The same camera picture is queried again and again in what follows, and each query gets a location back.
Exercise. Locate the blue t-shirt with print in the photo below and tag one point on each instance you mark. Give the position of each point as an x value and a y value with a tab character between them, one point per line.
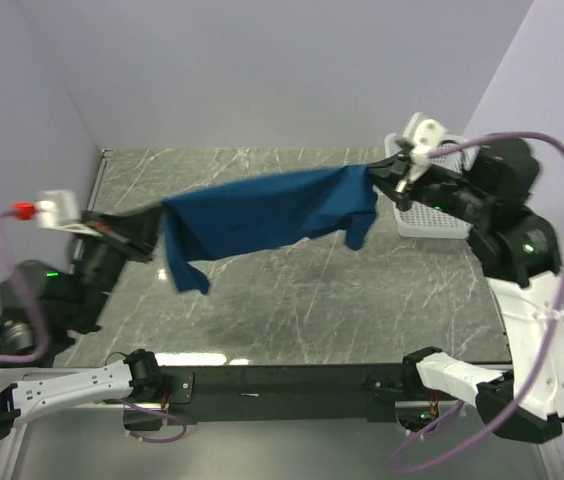
264	213

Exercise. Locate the aluminium frame rail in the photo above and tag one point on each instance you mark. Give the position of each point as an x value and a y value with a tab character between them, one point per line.
518	251

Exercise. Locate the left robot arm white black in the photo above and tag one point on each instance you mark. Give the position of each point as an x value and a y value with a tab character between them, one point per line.
41	307

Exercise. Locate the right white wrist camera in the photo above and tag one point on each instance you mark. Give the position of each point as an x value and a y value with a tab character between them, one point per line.
422	135

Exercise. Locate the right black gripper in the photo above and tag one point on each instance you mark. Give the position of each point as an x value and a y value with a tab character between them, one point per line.
390	174

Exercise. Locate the white perforated plastic basket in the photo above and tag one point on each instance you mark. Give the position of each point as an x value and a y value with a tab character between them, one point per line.
430	220

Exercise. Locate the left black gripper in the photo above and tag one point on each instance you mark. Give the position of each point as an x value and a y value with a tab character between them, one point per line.
134	232

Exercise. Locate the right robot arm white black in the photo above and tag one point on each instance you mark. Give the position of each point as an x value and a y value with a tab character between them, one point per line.
520	257

